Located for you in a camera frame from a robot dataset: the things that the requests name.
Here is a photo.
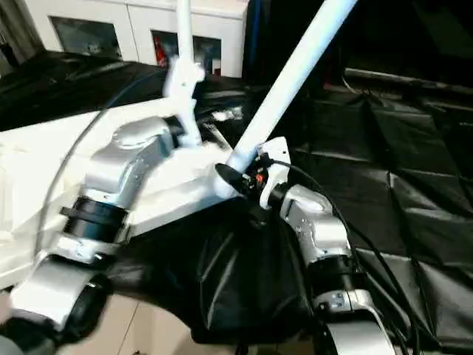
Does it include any white plastic table leg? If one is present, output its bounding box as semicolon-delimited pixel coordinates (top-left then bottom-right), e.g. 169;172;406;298
215;0;360;200
175;0;195;62

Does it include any black left wrist camera cable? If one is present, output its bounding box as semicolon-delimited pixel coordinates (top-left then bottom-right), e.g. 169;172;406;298
35;66;167;260

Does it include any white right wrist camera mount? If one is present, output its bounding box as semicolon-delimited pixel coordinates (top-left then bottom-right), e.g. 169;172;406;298
258;135;292;211

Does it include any red white box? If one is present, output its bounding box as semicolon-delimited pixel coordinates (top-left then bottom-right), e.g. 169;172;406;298
154;33;166;67

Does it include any black shiny mat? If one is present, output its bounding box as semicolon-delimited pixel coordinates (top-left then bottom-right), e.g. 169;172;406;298
0;50;473;351

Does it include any long black bar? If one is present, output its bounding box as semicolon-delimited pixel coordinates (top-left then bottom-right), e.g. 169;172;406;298
343;68;473;92

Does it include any white display cabinet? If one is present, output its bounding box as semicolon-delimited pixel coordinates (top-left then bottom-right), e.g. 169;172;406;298
36;0;248;78

